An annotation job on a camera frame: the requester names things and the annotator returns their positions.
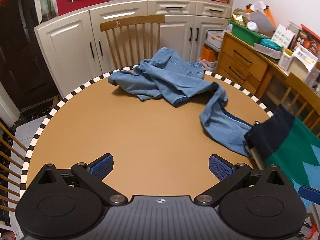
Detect light blue denim jeans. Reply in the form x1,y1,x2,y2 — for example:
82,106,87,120
108,47,252,157

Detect folded green blue sweater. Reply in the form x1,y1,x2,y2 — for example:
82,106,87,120
244,105,319,191

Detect wooden chair at left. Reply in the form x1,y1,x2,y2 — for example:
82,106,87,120
1,122,27,212

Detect wooden chair at right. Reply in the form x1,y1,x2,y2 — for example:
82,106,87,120
280,73,319,138

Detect dark wooden door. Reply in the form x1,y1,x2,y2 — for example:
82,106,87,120
1,0,59,111

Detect white rolling storage cart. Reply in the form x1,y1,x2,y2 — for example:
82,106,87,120
199,30,225,73

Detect white sideboard cabinet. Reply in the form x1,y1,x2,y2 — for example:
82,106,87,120
35,0,232,96

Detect white food package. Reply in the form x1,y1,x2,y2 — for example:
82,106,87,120
287,45,318,81

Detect teal wipes pack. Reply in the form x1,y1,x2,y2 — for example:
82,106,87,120
260,38,283,51

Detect wooden spindle chair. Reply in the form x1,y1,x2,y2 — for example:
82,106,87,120
100,15,165,69

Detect green plastic bin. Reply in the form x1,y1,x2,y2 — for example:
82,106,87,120
228,20,270,46

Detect green plant in vase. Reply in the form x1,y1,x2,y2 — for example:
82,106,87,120
40,0,56,22

